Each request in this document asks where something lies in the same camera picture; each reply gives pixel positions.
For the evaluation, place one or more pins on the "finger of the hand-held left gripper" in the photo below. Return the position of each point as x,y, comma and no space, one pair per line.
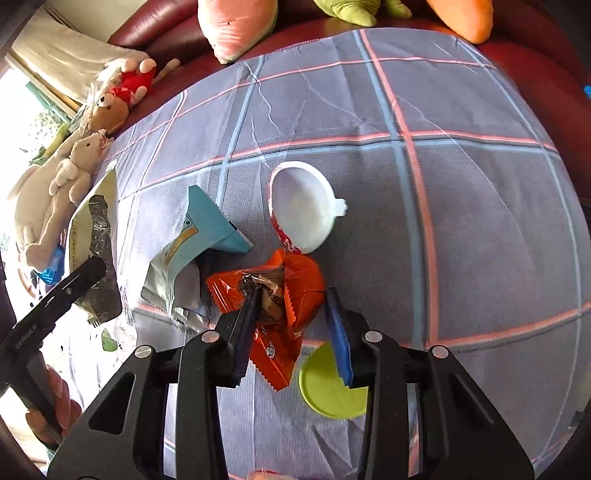
74,288

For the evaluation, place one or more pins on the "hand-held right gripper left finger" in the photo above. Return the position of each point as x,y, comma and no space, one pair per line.
242,341

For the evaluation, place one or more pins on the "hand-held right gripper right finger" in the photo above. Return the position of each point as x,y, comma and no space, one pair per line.
340,346

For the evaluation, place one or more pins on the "yellow foil snack packet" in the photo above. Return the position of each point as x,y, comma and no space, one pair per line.
78,240

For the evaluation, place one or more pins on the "orange snack wrapper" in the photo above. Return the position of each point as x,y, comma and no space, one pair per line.
300,286

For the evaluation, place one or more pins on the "person's left hand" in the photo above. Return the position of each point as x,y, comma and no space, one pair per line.
64,406

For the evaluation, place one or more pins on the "blue plastic toy block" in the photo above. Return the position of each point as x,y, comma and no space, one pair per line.
51,267

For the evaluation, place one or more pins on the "round green lid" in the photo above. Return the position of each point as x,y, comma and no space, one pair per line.
323,387

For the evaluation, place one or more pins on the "small green scrap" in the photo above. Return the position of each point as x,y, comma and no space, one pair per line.
108,341

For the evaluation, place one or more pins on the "beige rabbit plush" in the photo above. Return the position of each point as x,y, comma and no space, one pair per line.
46,184

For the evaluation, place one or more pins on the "light blue snack packet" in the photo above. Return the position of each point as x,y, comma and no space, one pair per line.
203,221

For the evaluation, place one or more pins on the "checked grey blanket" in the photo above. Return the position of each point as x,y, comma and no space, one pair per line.
461,207

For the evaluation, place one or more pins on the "red dressed doll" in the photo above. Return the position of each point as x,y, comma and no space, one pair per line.
131,83

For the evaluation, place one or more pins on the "cream cloth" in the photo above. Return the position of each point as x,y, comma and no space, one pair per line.
69,55

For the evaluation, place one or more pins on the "pink pillow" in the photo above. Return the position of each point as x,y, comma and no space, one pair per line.
235,27

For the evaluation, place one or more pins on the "green plush toy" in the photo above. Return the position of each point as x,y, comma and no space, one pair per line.
355,11

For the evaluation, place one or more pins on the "red leather sofa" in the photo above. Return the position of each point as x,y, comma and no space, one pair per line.
531,55

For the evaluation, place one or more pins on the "orange plush toy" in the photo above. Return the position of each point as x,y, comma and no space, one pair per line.
461,18

